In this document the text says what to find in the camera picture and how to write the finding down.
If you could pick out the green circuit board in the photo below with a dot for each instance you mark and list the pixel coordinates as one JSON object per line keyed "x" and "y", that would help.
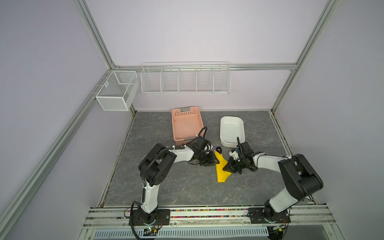
{"x": 149, "y": 232}

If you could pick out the aluminium mounting rail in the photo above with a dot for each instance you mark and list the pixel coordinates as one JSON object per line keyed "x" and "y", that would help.
{"x": 209, "y": 217}

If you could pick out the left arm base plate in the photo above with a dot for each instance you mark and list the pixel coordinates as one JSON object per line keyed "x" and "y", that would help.
{"x": 157, "y": 217}

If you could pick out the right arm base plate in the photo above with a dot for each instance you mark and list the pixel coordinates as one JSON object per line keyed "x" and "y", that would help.
{"x": 258, "y": 215}

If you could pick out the yellow paper napkin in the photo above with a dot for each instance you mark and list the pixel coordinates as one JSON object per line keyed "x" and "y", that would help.
{"x": 221, "y": 174}

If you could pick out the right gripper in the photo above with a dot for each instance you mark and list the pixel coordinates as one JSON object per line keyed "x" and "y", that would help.
{"x": 230, "y": 167}

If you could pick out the white slotted cable duct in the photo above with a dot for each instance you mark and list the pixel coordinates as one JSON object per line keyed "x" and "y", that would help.
{"x": 183, "y": 233}

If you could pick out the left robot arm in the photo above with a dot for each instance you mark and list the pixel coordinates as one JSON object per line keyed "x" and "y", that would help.
{"x": 155, "y": 167}

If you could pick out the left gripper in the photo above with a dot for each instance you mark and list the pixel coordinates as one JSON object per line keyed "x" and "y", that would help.
{"x": 211, "y": 162}

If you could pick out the white plastic tray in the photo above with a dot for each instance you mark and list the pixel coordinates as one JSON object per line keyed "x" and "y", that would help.
{"x": 231, "y": 128}

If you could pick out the white wire wall rack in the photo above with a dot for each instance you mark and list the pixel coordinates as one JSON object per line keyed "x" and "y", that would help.
{"x": 167, "y": 78}

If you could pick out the white mesh wall basket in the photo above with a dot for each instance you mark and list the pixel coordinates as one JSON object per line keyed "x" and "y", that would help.
{"x": 118, "y": 91}

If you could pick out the pink perforated plastic basket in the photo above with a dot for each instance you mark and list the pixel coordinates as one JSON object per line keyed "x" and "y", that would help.
{"x": 186, "y": 123}

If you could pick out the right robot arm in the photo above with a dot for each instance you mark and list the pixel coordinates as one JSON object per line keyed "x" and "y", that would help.
{"x": 299, "y": 177}

